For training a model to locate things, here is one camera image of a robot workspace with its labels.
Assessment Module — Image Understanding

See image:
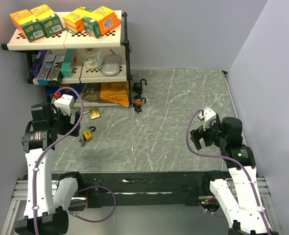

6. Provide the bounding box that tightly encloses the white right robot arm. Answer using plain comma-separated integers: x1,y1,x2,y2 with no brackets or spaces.
186,109,277,235

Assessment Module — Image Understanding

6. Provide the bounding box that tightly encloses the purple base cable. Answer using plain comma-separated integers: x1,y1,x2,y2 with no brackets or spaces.
65,186,117,223

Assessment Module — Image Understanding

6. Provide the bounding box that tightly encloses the black padlock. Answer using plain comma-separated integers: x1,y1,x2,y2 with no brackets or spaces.
133,78,147,94

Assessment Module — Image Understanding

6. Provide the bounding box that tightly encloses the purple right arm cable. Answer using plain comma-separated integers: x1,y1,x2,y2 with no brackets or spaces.
186,109,272,235

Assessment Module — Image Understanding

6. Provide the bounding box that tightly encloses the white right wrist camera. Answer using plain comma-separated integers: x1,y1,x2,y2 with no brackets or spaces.
198,107,217,130

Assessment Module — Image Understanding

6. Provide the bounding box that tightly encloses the brass padlock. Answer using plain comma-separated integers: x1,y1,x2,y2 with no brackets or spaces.
83,108,103,120

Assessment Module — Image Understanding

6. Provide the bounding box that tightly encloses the white grey box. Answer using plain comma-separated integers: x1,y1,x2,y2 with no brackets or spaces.
36,54,56,86

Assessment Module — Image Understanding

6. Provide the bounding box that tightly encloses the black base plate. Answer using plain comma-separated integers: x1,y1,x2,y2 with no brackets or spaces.
51,171,258,209

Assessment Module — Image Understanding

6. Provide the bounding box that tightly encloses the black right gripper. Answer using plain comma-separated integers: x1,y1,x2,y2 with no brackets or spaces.
190,117,226,150

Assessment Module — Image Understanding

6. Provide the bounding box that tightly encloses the aluminium rail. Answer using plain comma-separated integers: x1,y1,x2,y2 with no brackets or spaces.
13,179,270,202

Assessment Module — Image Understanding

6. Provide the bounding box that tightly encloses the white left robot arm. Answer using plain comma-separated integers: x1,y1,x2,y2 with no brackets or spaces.
15,101,85,235

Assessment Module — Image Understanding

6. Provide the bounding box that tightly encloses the orange padlock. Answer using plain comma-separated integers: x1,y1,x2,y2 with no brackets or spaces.
133,97,146,108

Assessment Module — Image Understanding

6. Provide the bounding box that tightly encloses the olive brown snack bag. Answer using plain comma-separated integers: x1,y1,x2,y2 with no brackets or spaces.
82,83,101,102

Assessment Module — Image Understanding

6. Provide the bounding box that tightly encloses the silver mesh pouch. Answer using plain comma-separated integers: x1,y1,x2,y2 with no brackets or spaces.
101,49,121,76

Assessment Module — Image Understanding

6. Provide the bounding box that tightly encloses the grey black box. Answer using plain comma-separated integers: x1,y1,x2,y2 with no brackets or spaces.
47,55,65,87

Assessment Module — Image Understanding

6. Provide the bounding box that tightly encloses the yellow orange sponge pack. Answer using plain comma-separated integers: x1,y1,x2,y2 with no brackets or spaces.
63,6,92,35

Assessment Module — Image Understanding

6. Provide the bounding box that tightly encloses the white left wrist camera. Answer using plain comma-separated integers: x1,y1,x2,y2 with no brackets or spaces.
54,94,74,116

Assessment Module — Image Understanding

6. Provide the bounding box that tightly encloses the paper towel roll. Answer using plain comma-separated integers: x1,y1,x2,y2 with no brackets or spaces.
81,48,103,70

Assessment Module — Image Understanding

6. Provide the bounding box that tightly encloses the purple box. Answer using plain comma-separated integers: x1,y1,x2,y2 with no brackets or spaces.
29,50,50,77

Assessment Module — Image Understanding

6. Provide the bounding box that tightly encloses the orange green sponge box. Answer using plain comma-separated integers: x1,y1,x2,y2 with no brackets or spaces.
82,6,120,38
10,9,46,42
30,4,64,37

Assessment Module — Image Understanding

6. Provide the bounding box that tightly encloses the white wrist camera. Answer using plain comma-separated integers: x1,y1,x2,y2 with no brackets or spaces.
198,107,217,130
54,94,74,116

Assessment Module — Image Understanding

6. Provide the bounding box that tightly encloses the yellow padlock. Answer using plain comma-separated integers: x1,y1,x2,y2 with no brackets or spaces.
82,126,96,142

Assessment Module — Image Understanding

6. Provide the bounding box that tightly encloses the beige three-tier shelf rack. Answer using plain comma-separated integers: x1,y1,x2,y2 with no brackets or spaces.
1,10,132,104

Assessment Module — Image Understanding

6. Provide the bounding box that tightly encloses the orange honey dijon bag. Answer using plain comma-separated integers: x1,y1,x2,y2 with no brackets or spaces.
99,81,129,107

